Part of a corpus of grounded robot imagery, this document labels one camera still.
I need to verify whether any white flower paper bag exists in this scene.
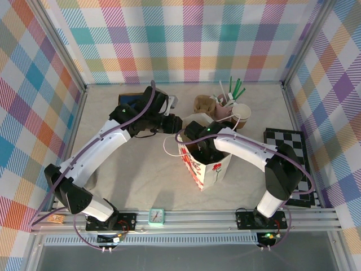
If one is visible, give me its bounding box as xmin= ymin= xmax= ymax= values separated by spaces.
xmin=163 ymin=112 xmax=243 ymax=193

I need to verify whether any pink straw holder cup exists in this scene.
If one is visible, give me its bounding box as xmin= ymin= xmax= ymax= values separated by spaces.
xmin=215 ymin=94 xmax=235 ymax=119

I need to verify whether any cardboard napkin box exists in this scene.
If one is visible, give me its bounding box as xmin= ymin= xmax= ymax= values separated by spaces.
xmin=118 ymin=93 xmax=144 ymax=106

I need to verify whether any black grey chessboard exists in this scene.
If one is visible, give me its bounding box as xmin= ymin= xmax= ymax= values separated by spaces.
xmin=263 ymin=127 xmax=316 ymax=208

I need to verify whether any small teal clock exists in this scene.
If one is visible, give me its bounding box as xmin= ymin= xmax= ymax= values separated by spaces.
xmin=148 ymin=208 xmax=165 ymax=226

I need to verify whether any small circuit board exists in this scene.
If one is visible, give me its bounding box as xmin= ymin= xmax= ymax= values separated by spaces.
xmin=97 ymin=233 xmax=125 ymax=244
xmin=258 ymin=231 xmax=283 ymax=244

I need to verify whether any aluminium frame bar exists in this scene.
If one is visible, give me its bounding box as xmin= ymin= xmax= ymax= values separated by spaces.
xmin=52 ymin=86 xmax=88 ymax=211
xmin=281 ymin=83 xmax=328 ymax=211

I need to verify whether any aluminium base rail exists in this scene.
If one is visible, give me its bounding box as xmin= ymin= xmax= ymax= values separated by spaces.
xmin=30 ymin=208 xmax=344 ymax=234

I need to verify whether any white slotted cable duct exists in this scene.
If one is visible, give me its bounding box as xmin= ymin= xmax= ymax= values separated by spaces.
xmin=45 ymin=233 xmax=259 ymax=246

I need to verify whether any aluminium frame post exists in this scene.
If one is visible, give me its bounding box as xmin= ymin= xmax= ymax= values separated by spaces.
xmin=30 ymin=0 xmax=87 ymax=93
xmin=281 ymin=0 xmax=336 ymax=88

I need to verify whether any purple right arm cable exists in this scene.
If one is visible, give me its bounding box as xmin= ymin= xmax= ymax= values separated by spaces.
xmin=174 ymin=132 xmax=315 ymax=251

